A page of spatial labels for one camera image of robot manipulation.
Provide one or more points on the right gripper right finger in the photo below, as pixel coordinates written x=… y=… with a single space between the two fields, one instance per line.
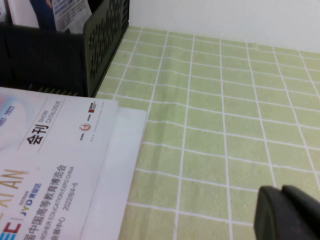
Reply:
x=307 y=212

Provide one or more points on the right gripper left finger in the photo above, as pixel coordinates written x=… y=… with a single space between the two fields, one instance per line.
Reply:
x=272 y=220

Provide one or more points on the white and blue softcover book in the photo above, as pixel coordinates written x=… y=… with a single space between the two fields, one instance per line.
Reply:
x=67 y=15

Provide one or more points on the plain white book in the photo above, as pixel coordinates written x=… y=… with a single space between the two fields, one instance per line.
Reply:
x=120 y=162

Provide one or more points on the black mesh book holder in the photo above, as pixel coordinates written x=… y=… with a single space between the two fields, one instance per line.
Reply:
x=105 y=50

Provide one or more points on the green checked tablecloth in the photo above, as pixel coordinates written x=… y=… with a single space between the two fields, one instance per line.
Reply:
x=212 y=125

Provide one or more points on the white HEEC show catalogue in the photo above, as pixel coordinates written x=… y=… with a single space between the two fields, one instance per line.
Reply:
x=62 y=162

